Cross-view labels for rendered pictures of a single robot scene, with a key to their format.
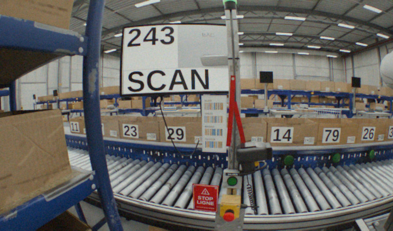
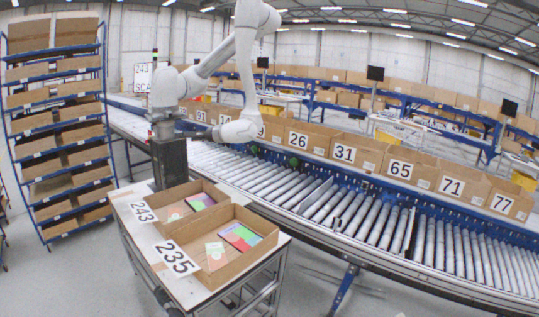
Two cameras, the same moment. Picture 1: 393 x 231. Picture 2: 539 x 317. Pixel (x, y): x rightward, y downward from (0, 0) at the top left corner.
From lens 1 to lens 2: 1.96 m
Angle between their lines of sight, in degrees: 25
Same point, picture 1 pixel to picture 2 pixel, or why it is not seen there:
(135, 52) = (138, 75)
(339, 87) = (486, 109)
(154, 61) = (142, 79)
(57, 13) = (97, 85)
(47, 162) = (97, 109)
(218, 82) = not seen: hidden behind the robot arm
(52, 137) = (99, 105)
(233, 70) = not seen: hidden behind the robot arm
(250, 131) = (210, 114)
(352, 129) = (277, 129)
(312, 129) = not seen: hidden behind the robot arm
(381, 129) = (318, 142)
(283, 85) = (402, 87)
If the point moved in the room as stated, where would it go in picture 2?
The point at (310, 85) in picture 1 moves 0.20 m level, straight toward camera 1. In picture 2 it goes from (441, 95) to (439, 94)
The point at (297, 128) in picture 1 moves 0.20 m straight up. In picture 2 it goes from (233, 117) to (234, 97)
